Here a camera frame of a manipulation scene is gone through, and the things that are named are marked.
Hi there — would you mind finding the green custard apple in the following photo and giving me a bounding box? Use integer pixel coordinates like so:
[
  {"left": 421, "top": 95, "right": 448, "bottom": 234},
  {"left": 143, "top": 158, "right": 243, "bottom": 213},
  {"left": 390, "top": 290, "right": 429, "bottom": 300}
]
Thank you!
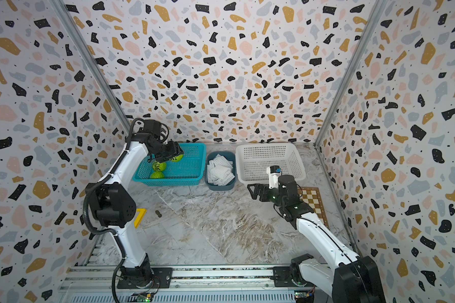
[
  {"left": 169, "top": 151, "right": 184, "bottom": 162},
  {"left": 152, "top": 161, "right": 167, "bottom": 172},
  {"left": 149, "top": 171, "right": 165, "bottom": 179}
]

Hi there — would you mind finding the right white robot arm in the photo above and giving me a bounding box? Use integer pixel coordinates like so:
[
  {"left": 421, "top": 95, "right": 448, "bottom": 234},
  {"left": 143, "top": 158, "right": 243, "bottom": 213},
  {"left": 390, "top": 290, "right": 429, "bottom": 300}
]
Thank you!
[{"left": 247, "top": 173, "right": 385, "bottom": 302}]

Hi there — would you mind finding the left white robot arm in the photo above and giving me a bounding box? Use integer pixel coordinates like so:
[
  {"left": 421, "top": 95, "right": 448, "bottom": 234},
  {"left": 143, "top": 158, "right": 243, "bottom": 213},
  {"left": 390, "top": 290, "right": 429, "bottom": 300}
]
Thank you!
[{"left": 82, "top": 118, "right": 183, "bottom": 288}]

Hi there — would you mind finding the pile of white foam nets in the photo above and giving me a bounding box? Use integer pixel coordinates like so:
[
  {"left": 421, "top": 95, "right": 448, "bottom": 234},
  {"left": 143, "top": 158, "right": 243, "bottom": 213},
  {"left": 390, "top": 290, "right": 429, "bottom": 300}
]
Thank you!
[{"left": 207, "top": 154, "right": 235, "bottom": 186}]

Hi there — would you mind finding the teal plastic basket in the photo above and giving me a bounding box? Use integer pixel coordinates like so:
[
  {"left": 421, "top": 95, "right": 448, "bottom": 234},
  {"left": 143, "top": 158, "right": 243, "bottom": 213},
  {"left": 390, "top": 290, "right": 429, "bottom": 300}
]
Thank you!
[{"left": 132, "top": 143, "right": 206, "bottom": 186}]

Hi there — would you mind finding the white plastic basket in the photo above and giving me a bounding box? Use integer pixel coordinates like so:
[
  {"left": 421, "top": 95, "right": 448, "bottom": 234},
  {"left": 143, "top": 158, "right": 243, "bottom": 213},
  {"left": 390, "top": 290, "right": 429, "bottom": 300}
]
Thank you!
[{"left": 235, "top": 143, "right": 306, "bottom": 185}]

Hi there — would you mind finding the dark teal small bin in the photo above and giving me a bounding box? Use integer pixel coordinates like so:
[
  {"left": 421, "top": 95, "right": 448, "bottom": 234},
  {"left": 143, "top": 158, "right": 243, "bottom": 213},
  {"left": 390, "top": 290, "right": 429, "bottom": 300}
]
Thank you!
[{"left": 205, "top": 151, "right": 236, "bottom": 191}]

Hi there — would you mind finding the wooden chessboard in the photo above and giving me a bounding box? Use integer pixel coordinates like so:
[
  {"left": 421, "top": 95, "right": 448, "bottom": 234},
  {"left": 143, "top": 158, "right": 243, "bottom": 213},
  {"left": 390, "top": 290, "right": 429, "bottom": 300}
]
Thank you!
[{"left": 298, "top": 187, "right": 329, "bottom": 228}]

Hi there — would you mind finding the yellow triangular plastic piece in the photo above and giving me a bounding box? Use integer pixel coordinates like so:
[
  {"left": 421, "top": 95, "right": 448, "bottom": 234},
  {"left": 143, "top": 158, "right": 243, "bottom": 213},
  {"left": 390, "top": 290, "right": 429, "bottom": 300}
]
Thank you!
[{"left": 133, "top": 208, "right": 147, "bottom": 229}]

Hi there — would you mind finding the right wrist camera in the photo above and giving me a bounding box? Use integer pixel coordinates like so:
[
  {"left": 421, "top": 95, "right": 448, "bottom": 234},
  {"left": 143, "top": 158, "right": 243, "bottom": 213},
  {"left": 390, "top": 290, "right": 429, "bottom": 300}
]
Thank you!
[{"left": 266, "top": 165, "right": 282, "bottom": 189}]

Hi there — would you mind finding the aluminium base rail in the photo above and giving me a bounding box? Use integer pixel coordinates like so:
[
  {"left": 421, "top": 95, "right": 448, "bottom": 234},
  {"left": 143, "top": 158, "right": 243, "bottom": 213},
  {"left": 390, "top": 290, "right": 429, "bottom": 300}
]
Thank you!
[{"left": 58, "top": 264, "right": 382, "bottom": 303}]

